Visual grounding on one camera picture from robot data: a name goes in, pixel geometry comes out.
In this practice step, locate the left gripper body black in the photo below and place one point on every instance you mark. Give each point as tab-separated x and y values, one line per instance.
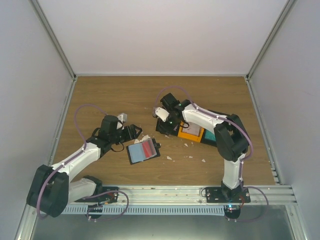
117	139

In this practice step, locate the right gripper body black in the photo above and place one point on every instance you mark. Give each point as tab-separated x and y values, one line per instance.
170	116

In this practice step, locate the black card holder wallet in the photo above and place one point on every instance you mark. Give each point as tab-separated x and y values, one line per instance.
136	154

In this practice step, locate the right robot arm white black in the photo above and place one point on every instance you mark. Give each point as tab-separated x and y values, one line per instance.
225	132

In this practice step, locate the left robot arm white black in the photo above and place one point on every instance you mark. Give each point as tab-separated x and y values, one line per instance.
53	186

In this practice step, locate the black bin with cards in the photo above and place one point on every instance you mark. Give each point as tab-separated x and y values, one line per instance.
167	128

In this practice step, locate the yellow bin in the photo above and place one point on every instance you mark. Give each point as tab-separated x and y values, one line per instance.
189	137

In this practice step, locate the teal object in bin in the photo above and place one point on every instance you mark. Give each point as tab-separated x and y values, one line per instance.
209	136

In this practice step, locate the black bin with teal item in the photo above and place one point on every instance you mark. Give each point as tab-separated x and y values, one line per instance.
205	126

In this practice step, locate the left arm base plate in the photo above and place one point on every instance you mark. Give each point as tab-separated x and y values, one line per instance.
107	198

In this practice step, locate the slotted cable duct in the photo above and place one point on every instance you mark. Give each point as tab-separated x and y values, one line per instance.
189	210

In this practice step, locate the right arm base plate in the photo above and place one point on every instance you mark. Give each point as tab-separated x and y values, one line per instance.
224	195

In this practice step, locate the aluminium rail front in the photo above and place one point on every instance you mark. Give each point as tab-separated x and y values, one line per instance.
194	195

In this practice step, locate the left frame post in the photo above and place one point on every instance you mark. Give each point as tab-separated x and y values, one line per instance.
53	38

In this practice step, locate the frame post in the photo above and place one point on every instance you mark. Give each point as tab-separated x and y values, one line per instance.
289	4
53	38

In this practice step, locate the right frame post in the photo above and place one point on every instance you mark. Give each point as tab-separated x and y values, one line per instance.
289	4

